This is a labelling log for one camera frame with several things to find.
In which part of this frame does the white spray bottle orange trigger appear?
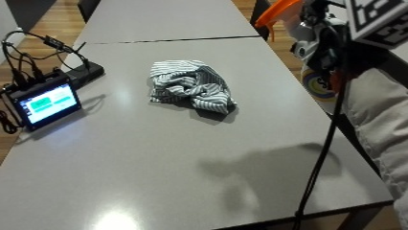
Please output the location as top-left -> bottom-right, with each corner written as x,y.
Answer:
254,0 -> 355,115

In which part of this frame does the white marker cube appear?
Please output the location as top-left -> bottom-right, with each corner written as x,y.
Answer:
343,0 -> 408,50

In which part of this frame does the dark chair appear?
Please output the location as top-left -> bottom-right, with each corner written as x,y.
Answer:
249,0 -> 274,42
78,0 -> 103,24

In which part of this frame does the grey white striped cloth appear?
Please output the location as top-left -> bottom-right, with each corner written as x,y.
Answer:
147,59 -> 238,115

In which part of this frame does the flat black box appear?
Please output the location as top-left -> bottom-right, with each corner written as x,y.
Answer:
64,60 -> 107,89

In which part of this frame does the small black touchscreen monitor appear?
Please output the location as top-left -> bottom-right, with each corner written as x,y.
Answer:
7,70 -> 84,132

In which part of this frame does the long black glove cable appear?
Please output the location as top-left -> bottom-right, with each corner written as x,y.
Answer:
293,71 -> 353,230

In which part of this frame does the black cable with inline adapter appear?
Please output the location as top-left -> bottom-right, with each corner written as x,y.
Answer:
0,30 -> 92,84

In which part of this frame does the coiled black cable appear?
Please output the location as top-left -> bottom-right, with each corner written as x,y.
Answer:
0,91 -> 22,135

